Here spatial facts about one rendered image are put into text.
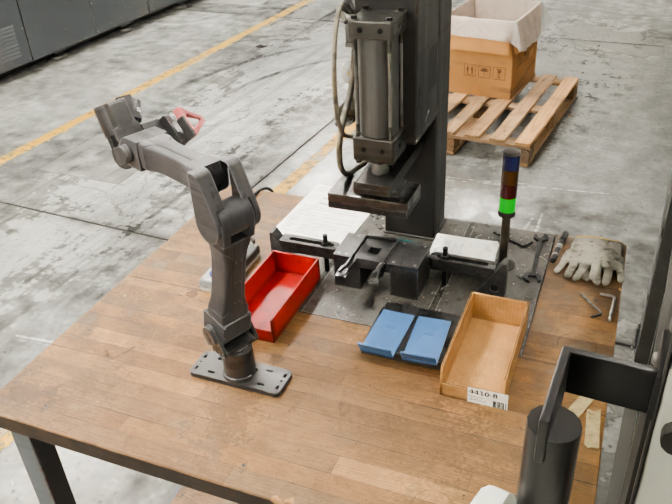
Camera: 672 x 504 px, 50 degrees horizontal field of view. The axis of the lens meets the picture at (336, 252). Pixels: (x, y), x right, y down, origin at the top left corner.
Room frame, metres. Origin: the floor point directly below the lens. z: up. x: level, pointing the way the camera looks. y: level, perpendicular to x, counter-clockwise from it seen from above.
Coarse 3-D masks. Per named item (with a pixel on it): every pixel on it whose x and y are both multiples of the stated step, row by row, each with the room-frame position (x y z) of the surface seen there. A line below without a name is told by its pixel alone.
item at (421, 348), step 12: (420, 324) 1.19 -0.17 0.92; (432, 324) 1.19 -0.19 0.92; (444, 324) 1.19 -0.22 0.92; (420, 336) 1.15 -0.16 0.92; (432, 336) 1.15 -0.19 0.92; (444, 336) 1.15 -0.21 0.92; (408, 348) 1.12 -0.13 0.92; (420, 348) 1.11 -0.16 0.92; (432, 348) 1.11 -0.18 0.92; (420, 360) 1.07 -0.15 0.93; (432, 360) 1.06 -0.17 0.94
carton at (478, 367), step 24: (480, 312) 1.22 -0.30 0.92; (504, 312) 1.20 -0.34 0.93; (456, 336) 1.10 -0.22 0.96; (480, 336) 1.16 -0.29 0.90; (504, 336) 1.16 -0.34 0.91; (456, 360) 1.09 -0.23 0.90; (480, 360) 1.09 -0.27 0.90; (504, 360) 1.08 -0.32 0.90; (456, 384) 1.02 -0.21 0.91; (480, 384) 1.02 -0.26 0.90; (504, 384) 0.96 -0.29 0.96; (504, 408) 0.96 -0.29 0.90
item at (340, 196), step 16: (416, 144) 1.52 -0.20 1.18; (400, 160) 1.45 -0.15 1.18; (352, 176) 1.46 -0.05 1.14; (368, 176) 1.37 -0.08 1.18; (384, 176) 1.37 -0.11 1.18; (400, 176) 1.39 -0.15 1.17; (336, 192) 1.39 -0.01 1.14; (352, 192) 1.38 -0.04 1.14; (368, 192) 1.34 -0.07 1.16; (384, 192) 1.33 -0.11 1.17; (400, 192) 1.36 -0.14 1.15; (416, 192) 1.38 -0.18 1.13; (352, 208) 1.37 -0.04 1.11; (368, 208) 1.35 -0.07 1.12; (384, 208) 1.34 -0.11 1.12; (400, 208) 1.32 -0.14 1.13
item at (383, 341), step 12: (384, 312) 1.24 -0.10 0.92; (396, 312) 1.24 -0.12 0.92; (384, 324) 1.20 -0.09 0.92; (408, 324) 1.19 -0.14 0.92; (372, 336) 1.16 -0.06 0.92; (384, 336) 1.16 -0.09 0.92; (396, 336) 1.16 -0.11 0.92; (360, 348) 1.12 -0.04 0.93; (372, 348) 1.10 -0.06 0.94; (384, 348) 1.09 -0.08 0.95; (396, 348) 1.12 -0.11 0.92
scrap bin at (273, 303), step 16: (272, 256) 1.45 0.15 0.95; (288, 256) 1.44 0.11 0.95; (304, 256) 1.42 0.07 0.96; (256, 272) 1.37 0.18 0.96; (272, 272) 1.44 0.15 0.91; (288, 272) 1.44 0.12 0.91; (304, 272) 1.42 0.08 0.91; (256, 288) 1.36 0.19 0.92; (272, 288) 1.38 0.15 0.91; (288, 288) 1.38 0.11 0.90; (304, 288) 1.33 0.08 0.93; (256, 304) 1.32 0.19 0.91; (272, 304) 1.32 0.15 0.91; (288, 304) 1.26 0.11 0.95; (256, 320) 1.26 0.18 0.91; (272, 320) 1.19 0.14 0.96; (288, 320) 1.25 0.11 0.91; (272, 336) 1.19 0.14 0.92
